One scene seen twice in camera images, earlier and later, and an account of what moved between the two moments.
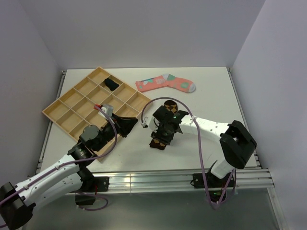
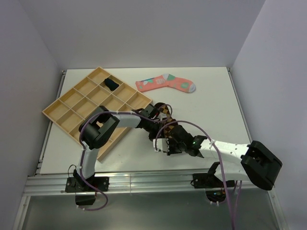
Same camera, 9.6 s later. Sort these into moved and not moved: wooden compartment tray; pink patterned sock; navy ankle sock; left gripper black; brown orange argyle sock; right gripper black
Moved: brown orange argyle sock; right gripper black; left gripper black
Not moved: pink patterned sock; wooden compartment tray; navy ankle sock
